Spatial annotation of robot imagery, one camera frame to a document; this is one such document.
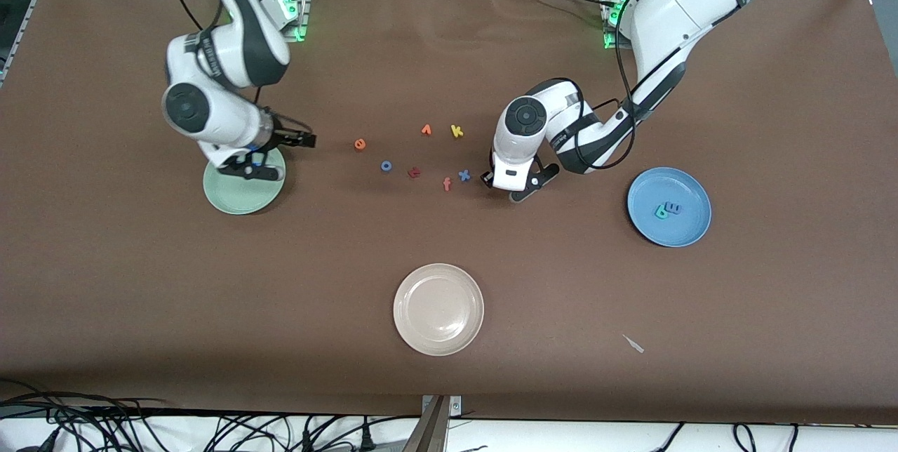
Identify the beige plate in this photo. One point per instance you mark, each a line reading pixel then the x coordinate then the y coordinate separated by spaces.
pixel 438 308

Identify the blue foam letter m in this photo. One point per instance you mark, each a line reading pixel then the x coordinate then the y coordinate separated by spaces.
pixel 675 208

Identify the blue plate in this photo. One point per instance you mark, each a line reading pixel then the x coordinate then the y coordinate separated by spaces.
pixel 670 231

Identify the light green plate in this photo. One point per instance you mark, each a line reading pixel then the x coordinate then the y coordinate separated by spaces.
pixel 242 197

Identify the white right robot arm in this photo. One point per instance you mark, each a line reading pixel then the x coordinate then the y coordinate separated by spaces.
pixel 210 108

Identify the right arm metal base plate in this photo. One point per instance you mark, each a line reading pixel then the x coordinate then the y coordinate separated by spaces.
pixel 298 34

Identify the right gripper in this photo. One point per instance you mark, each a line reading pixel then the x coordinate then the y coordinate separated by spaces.
pixel 283 137

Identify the teal foam letter b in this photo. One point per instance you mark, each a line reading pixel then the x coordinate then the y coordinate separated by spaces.
pixel 660 213

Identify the brown paper table cover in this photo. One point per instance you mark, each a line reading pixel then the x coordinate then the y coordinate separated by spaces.
pixel 449 375

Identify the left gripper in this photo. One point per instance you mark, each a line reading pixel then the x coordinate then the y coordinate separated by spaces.
pixel 485 178

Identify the black power plug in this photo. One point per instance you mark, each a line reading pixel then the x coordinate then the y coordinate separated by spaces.
pixel 366 438

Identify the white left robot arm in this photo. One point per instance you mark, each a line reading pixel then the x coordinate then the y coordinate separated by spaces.
pixel 673 10

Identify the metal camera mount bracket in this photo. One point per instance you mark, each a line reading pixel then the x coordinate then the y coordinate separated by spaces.
pixel 431 431

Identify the small white paper scrap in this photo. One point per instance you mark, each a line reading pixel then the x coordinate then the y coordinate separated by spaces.
pixel 635 345

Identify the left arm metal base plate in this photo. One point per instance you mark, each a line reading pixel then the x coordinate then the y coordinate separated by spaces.
pixel 609 34

